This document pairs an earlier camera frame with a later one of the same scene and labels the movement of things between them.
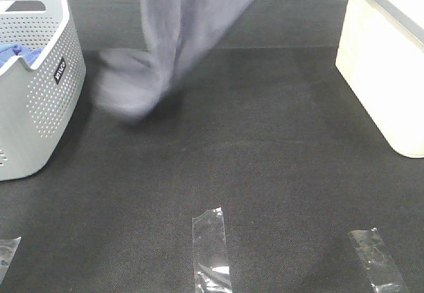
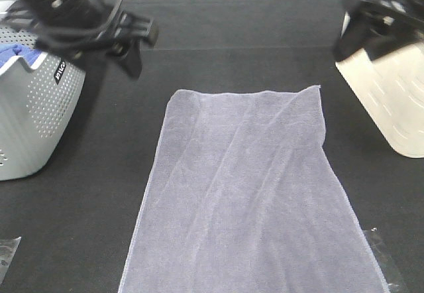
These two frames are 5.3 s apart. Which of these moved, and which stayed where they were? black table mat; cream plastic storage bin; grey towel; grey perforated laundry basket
Moved: grey towel
Stayed: black table mat; cream plastic storage bin; grey perforated laundry basket
